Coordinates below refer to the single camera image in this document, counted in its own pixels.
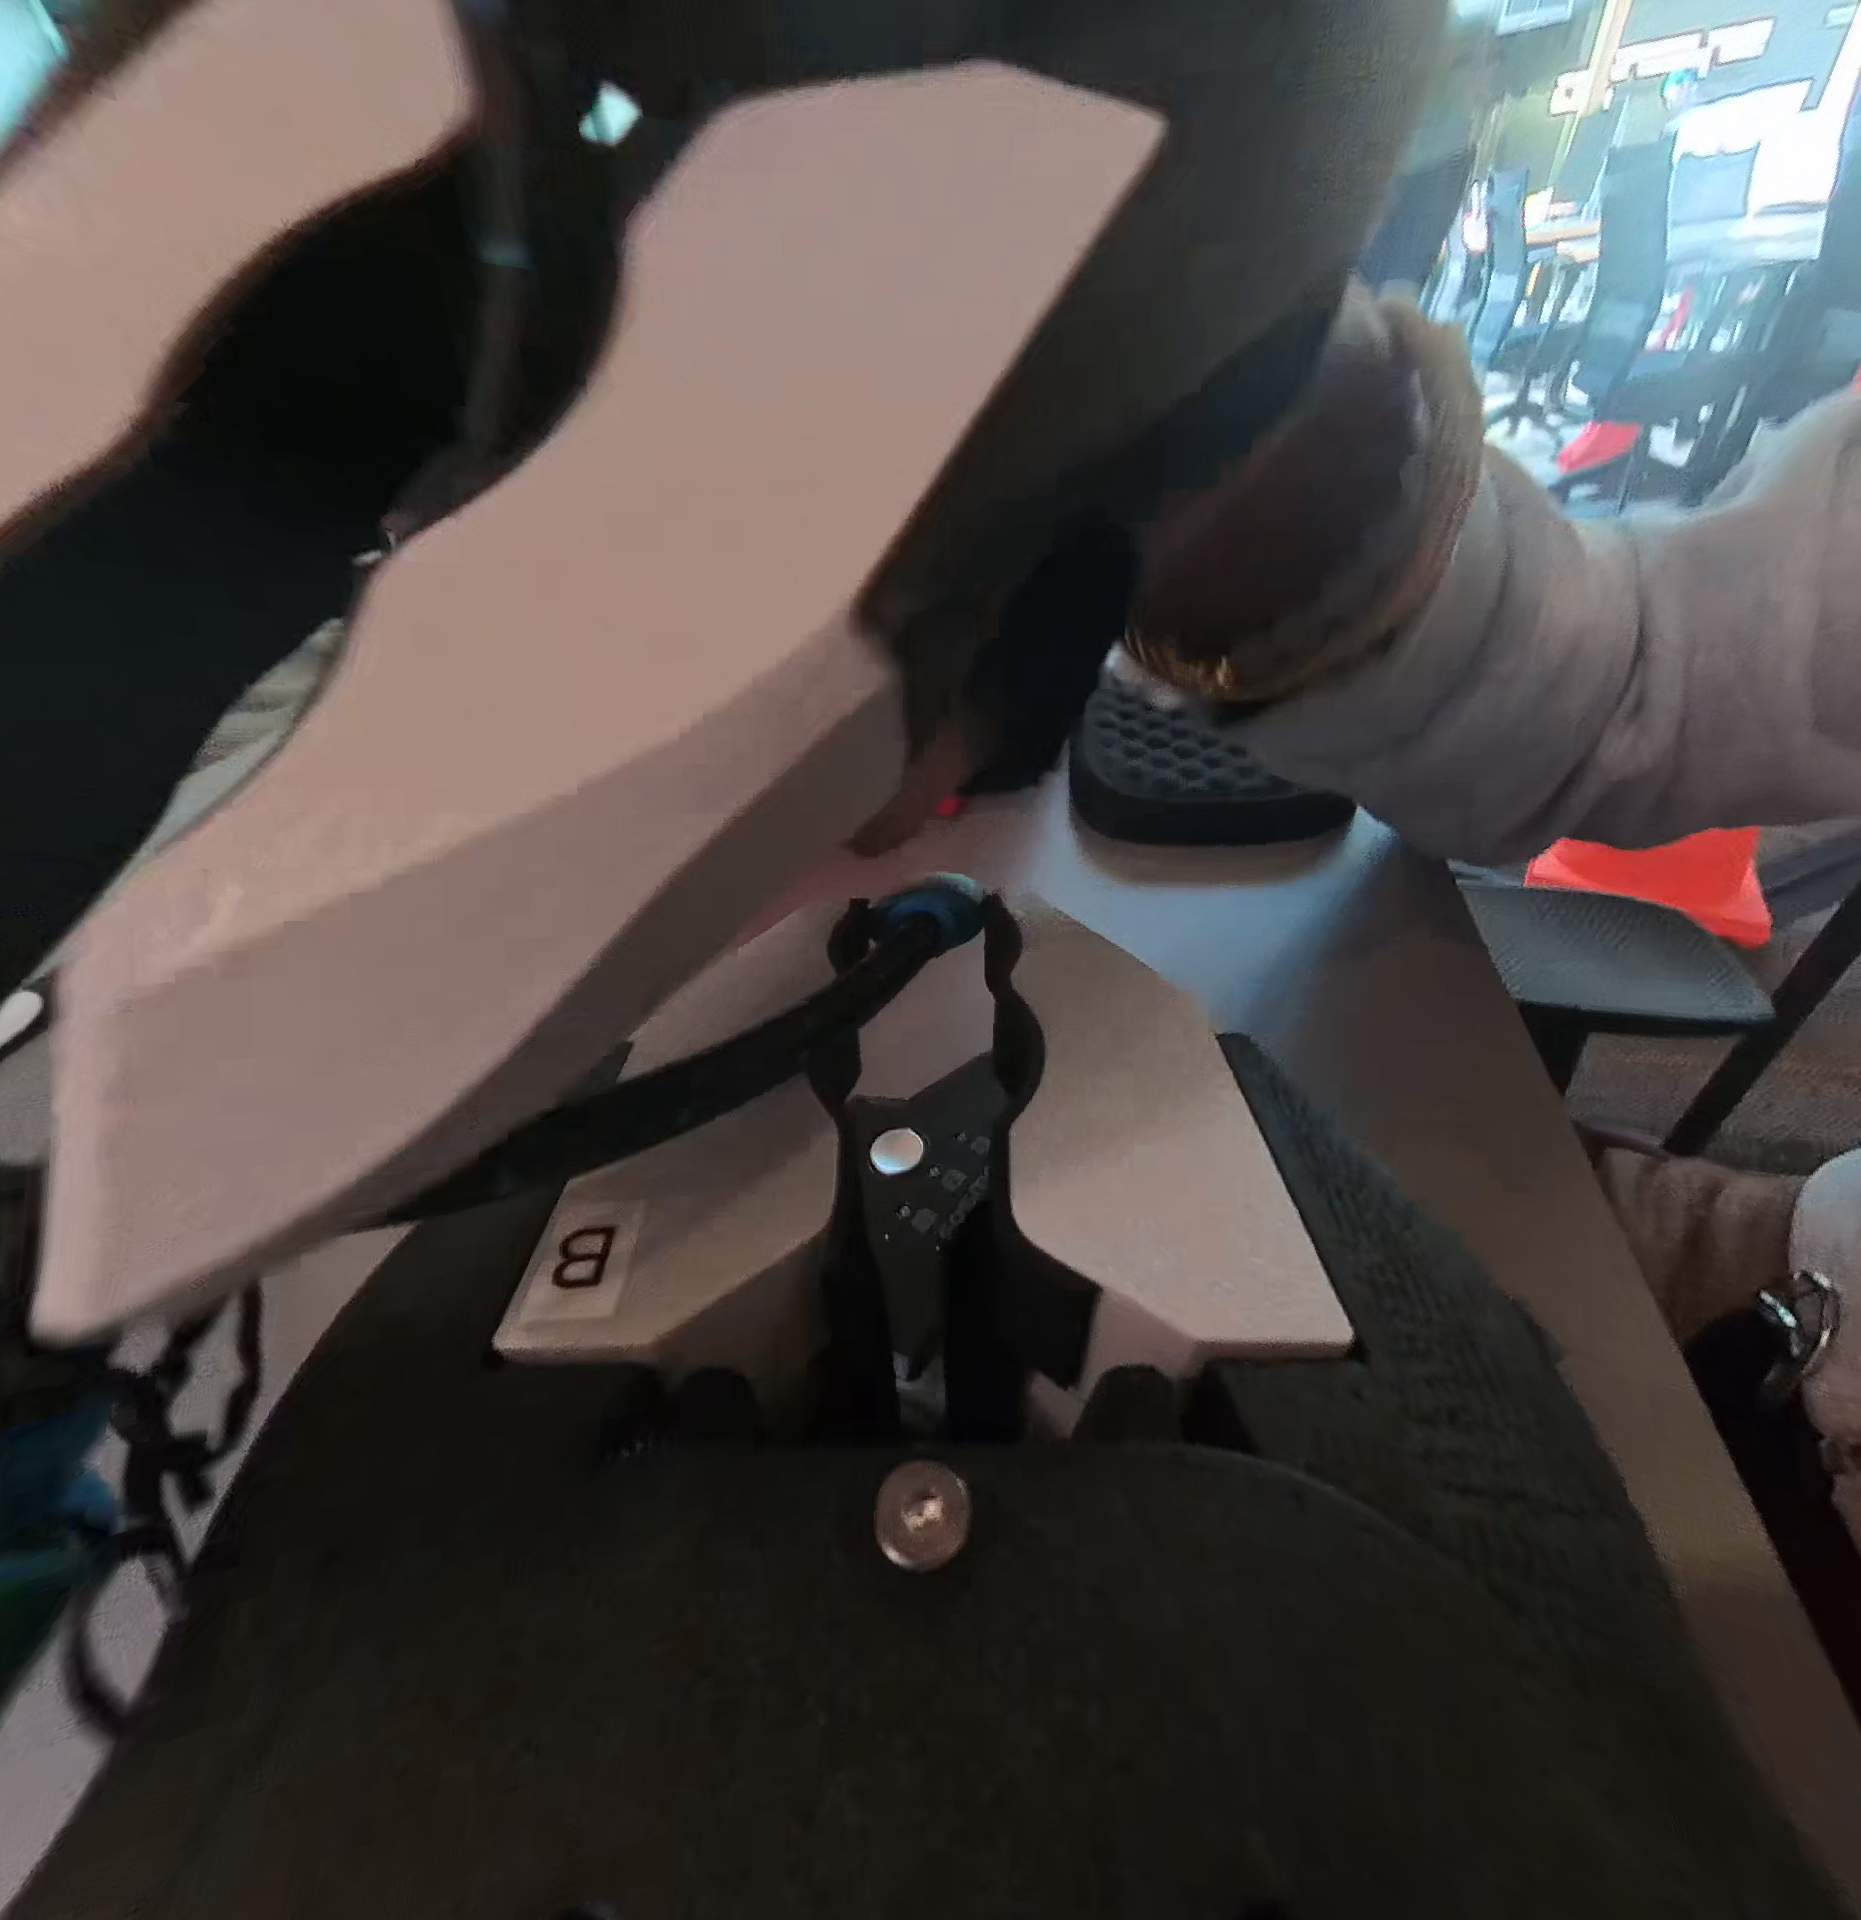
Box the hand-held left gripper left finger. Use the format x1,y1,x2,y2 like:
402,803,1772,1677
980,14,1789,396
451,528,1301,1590
492,900,875,1370

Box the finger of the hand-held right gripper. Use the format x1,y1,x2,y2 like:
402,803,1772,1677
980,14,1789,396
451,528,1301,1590
0,0,478,564
31,61,1174,1347

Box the person's right hand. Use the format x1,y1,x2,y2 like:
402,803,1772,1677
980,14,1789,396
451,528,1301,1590
1125,285,1488,709

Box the red plastic bin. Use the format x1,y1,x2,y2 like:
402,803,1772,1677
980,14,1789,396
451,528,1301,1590
1528,826,1775,949

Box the silver wrist watch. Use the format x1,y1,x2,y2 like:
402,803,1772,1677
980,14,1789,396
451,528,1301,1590
1754,1271,1842,1407

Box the black mesh chair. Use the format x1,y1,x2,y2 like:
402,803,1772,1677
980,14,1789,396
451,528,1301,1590
1456,877,1781,1031

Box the braided cable with teal plug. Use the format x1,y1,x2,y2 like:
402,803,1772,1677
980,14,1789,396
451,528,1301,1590
0,877,992,1734

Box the gold bracelets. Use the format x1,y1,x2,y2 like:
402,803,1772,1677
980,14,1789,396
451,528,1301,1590
1125,497,1471,710

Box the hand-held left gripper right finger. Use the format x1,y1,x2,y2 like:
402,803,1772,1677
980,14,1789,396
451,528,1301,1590
994,900,1355,1367

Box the black textured pad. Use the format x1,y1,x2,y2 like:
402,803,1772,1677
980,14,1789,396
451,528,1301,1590
1070,647,1358,848

